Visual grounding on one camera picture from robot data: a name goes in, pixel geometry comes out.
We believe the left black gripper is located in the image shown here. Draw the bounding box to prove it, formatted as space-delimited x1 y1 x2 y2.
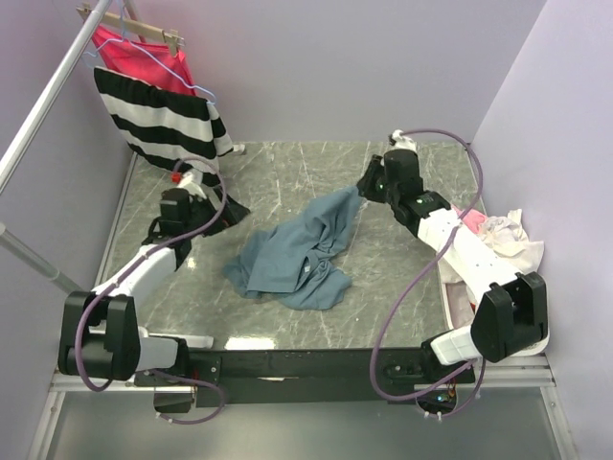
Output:
185 186 252 239

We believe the blue t shirt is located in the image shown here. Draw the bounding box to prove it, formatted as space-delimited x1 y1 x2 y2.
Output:
223 186 363 311

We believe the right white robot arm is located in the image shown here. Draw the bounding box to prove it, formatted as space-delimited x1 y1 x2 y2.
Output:
357 149 549 382

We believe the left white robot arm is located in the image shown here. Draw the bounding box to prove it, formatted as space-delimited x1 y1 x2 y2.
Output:
57 187 250 385

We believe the black white striped garment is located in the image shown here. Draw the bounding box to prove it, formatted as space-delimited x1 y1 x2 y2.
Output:
94 67 234 170

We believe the pink t shirt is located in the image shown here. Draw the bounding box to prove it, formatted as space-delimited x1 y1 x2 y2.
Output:
462 209 488 234

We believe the white t shirt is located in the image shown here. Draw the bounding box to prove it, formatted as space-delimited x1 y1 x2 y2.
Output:
478 209 545 274

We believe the red pink garment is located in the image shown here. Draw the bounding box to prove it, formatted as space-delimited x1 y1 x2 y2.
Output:
89 24 195 97

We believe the black base beam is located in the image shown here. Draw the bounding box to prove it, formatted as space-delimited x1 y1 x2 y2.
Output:
133 347 478 408

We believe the metal clothes rack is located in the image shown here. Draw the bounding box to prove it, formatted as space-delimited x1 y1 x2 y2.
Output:
1 1 164 288

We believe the wooden clip hanger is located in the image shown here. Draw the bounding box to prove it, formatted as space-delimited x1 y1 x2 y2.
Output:
85 6 185 59

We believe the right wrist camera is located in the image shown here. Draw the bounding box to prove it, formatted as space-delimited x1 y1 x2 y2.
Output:
388 129 418 152

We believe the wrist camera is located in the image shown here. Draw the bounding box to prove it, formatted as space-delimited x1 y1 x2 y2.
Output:
171 169 207 198
388 129 418 152

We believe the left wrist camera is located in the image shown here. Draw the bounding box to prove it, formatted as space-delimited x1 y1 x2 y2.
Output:
171 169 207 198

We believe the blue wire hanger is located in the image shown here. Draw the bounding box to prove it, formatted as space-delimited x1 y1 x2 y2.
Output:
83 4 217 105

